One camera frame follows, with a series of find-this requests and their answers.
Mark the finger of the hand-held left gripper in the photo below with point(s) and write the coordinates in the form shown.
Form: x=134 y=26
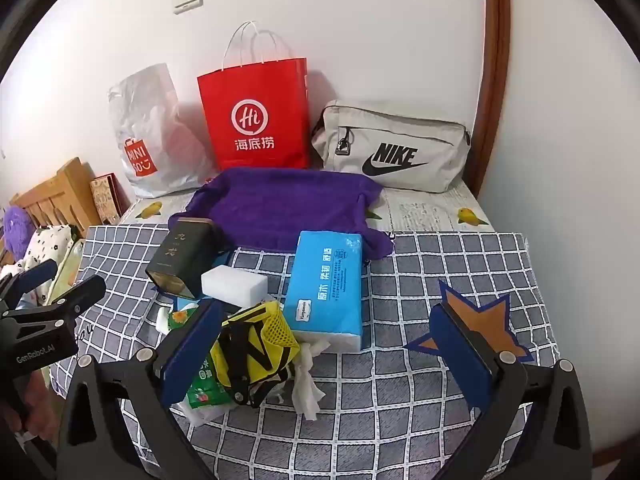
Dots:
x=35 y=272
x=80 y=295

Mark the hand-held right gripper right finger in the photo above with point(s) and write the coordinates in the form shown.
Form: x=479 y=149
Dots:
x=465 y=355

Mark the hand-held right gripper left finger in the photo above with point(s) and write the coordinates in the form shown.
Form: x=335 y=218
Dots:
x=192 y=350

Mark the green tissue packet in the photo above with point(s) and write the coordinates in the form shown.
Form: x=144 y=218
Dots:
x=205 y=385

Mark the yellow black mesh bag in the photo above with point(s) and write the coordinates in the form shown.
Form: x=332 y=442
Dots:
x=260 y=340

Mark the white sponge block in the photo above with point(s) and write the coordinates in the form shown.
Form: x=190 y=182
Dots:
x=235 y=282

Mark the blue tissue pack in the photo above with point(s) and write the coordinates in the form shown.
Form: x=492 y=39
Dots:
x=325 y=285

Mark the person's left hand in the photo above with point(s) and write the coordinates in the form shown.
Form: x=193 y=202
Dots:
x=35 y=405

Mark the polka dot pillow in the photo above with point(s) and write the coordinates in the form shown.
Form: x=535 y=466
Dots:
x=47 y=250

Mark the pale green cloth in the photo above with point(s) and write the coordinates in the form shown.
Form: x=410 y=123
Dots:
x=67 y=270

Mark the purple plush toy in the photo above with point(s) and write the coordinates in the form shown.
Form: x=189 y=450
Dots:
x=15 y=230

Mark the wooden headboard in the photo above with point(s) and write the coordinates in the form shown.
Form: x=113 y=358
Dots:
x=60 y=195

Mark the grey checked blanket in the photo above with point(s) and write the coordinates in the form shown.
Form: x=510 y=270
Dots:
x=400 y=410

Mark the dark green tea tin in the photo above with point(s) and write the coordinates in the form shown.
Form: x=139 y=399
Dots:
x=185 y=255

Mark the patterned cardboard box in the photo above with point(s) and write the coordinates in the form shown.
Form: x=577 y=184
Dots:
x=107 y=197

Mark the white plastic shopping bag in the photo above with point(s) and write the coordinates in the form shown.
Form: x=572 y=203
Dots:
x=160 y=150

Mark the purple towel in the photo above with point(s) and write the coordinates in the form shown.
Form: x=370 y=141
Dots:
x=280 y=205

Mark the grey waist bag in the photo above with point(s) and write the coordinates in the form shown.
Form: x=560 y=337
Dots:
x=395 y=145

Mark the red paper bag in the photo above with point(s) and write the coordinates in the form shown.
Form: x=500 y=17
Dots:
x=255 y=110

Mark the brown wooden door frame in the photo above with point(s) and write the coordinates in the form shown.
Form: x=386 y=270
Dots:
x=495 y=85

